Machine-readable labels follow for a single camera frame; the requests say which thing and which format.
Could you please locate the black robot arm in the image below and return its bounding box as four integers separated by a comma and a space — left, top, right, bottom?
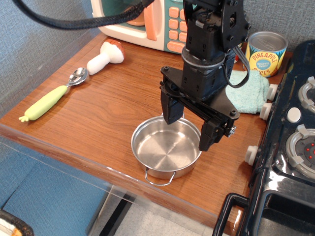
160, 0, 251, 151

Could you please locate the white stove knob lower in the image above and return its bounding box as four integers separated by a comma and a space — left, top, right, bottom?
245, 146, 258, 166

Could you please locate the grey ribbon cable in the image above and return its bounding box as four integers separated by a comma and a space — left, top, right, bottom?
222, 46, 251, 89

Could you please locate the light teal towel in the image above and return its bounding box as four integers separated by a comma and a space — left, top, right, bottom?
226, 70, 269, 114

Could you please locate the toy microwave oven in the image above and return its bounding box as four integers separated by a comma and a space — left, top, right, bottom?
99, 0, 187, 54

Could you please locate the stainless steel pan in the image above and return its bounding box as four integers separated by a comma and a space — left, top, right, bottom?
131, 116, 202, 186

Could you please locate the pineapple slices can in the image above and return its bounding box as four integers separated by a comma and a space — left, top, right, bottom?
246, 31, 288, 78

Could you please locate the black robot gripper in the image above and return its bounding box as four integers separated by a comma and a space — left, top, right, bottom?
160, 49, 239, 151

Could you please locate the spoon with green handle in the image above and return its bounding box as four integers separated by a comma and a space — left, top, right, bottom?
19, 67, 89, 122

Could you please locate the white stove knob middle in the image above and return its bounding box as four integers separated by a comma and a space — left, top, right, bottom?
259, 103, 272, 120

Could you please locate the black braided cable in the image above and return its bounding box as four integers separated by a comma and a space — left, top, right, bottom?
12, 0, 156, 30

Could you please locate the black toy stove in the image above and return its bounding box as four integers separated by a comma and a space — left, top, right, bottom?
213, 40, 315, 236

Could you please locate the white stove knob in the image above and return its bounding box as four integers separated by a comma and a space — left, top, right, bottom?
245, 146, 258, 166
266, 84, 278, 101
259, 103, 272, 120

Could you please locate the white stove knob upper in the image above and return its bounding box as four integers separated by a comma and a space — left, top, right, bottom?
266, 84, 278, 101

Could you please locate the plush toy mushroom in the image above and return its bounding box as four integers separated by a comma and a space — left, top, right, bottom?
87, 39, 126, 75

